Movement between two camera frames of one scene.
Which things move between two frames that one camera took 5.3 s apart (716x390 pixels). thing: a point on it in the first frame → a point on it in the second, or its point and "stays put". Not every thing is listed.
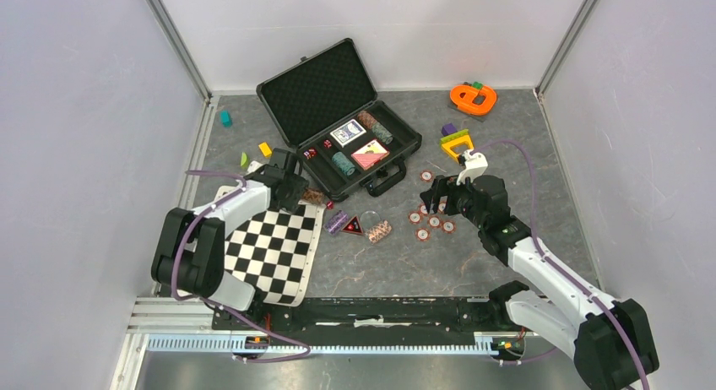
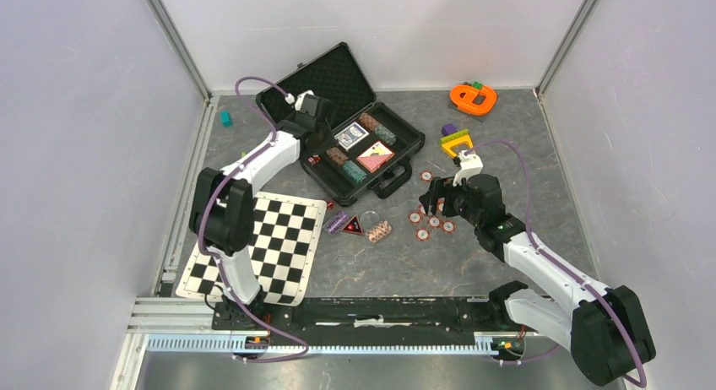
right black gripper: x=444 y=186 stays put
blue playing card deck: x=348 y=132 stays put
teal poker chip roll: x=344 y=163 → x=355 y=172
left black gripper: x=299 y=185 → x=328 y=143
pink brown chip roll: x=379 y=231 stays put
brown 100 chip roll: x=313 y=195 → x=337 y=156
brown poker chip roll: x=368 y=121 stays put
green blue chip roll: x=382 y=132 stays put
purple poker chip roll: x=336 y=221 stays put
